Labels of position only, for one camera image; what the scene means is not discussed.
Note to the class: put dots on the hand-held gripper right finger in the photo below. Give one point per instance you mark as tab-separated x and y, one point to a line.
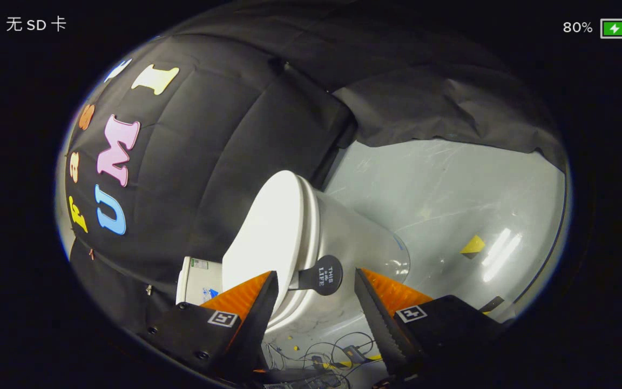
378	324

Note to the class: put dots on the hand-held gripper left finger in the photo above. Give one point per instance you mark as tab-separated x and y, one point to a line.
254	329

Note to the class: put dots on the small black adapter box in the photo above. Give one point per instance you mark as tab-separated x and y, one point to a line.
353	354

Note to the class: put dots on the yellow floor tape piece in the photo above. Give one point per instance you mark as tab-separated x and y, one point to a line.
473	246

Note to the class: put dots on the black backdrop cloth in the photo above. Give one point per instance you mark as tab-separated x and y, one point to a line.
208	162

